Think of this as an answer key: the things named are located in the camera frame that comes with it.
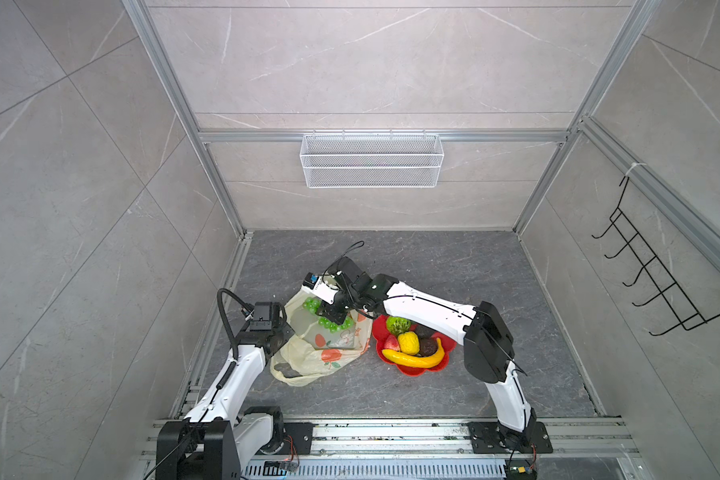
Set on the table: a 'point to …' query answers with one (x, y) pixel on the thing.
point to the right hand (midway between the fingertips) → (319, 306)
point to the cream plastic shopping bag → (314, 353)
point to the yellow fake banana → (424, 362)
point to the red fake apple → (391, 343)
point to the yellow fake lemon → (409, 343)
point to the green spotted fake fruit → (398, 325)
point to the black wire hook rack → (649, 262)
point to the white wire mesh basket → (372, 161)
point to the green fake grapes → (313, 305)
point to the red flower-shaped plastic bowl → (380, 331)
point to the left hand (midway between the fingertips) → (281, 325)
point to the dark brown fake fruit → (427, 346)
